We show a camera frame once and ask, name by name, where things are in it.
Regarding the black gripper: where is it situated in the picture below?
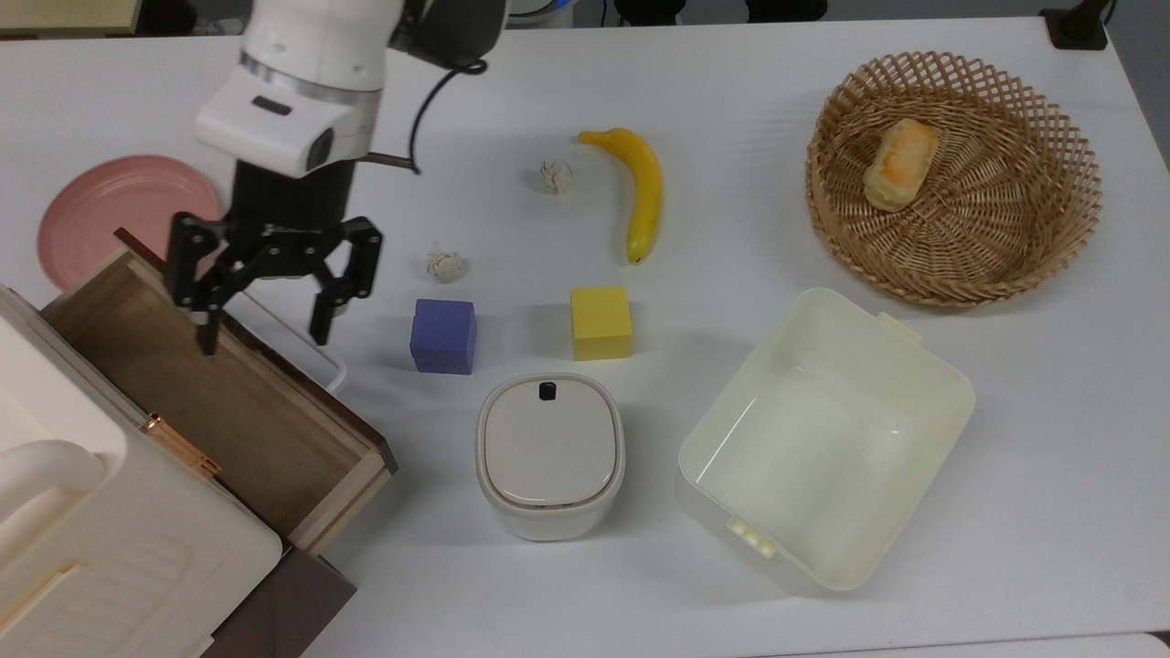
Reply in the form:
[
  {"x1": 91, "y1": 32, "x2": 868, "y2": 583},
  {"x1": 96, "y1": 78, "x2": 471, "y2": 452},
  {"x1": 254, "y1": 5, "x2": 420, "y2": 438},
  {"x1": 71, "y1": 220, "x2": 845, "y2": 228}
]
[{"x1": 165, "y1": 161, "x2": 384, "y2": 358}]

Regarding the dark wood drawer cabinet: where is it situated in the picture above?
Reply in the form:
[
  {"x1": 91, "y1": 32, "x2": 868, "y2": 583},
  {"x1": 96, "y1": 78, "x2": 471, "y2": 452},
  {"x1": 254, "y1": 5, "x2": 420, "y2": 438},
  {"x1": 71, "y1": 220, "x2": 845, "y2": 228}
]
[{"x1": 201, "y1": 544, "x2": 357, "y2": 658}]

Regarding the yellow toy banana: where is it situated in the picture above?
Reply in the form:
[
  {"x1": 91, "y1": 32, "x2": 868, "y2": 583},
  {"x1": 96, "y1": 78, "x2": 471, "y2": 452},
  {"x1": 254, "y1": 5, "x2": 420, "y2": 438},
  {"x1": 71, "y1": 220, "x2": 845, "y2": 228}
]
[{"x1": 578, "y1": 128, "x2": 663, "y2": 265}]

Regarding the toy bread loaf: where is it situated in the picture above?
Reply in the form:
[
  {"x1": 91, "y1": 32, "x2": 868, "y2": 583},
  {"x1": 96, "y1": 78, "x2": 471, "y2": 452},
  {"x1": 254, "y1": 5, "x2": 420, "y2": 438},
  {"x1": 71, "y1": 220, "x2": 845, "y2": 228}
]
[{"x1": 863, "y1": 118, "x2": 941, "y2": 213}]

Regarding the pink plastic plate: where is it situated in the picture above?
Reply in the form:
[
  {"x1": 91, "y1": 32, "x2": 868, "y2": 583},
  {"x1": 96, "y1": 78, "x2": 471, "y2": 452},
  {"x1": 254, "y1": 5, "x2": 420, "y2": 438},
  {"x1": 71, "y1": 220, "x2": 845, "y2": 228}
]
[{"x1": 37, "y1": 155, "x2": 222, "y2": 292}]

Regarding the purple foam cube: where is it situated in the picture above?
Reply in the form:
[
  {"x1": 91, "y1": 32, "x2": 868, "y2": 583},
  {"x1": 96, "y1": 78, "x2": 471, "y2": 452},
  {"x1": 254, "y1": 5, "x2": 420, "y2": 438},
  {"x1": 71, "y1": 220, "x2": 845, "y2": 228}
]
[{"x1": 409, "y1": 299, "x2": 478, "y2": 376}]

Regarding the small beige lidded trash can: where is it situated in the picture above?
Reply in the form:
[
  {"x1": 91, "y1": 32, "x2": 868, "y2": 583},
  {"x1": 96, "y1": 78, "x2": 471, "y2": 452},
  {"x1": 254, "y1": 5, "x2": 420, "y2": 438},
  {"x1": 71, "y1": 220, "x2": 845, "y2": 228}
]
[{"x1": 475, "y1": 372, "x2": 627, "y2": 542}]

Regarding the olive board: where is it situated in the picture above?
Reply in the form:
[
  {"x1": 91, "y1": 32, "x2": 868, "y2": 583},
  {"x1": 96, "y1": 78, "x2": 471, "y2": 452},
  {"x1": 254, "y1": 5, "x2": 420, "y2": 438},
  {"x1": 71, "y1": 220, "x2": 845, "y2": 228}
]
[{"x1": 0, "y1": 0, "x2": 144, "y2": 37}]

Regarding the yellow foam cube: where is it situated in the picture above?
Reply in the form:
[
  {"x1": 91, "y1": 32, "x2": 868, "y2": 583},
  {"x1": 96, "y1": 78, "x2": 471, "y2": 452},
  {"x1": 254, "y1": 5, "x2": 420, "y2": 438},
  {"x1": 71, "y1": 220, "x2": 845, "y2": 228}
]
[{"x1": 570, "y1": 286, "x2": 633, "y2": 362}]

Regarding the cream open plastic bin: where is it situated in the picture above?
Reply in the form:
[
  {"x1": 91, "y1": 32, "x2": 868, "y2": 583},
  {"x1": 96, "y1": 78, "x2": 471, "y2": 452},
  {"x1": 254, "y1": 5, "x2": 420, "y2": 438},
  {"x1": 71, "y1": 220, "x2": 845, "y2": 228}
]
[{"x1": 676, "y1": 288, "x2": 976, "y2": 593}]

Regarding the round wicker basket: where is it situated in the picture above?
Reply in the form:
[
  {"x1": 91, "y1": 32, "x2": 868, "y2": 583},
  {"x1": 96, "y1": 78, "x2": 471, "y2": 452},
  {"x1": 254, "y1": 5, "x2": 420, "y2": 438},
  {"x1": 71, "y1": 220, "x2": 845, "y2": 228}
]
[{"x1": 805, "y1": 51, "x2": 1102, "y2": 308}]

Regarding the wooden drawer with white handle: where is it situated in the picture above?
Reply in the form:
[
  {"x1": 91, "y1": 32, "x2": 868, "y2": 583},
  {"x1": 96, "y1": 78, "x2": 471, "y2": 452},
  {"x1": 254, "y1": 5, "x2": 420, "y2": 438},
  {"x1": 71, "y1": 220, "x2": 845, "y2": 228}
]
[{"x1": 41, "y1": 228, "x2": 399, "y2": 555}]

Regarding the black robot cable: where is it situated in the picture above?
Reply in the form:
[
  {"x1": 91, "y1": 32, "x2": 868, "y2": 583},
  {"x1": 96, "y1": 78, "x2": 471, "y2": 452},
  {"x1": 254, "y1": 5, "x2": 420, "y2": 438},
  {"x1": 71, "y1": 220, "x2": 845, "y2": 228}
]
[{"x1": 366, "y1": 57, "x2": 491, "y2": 176}]

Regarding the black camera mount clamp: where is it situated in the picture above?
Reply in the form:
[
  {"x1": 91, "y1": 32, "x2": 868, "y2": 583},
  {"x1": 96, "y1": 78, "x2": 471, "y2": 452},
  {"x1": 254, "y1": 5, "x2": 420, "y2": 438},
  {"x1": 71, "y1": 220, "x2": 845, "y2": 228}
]
[{"x1": 1040, "y1": 0, "x2": 1112, "y2": 51}]

